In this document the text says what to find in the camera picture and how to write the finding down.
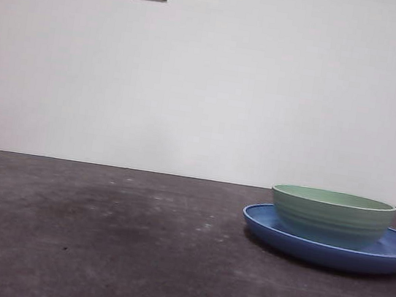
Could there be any green ribbed bowl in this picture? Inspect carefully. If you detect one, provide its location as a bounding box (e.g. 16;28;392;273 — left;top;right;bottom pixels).
264;181;396;257

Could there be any blue round plate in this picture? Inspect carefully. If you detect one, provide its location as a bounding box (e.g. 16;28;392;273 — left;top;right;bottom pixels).
235;200;396;278

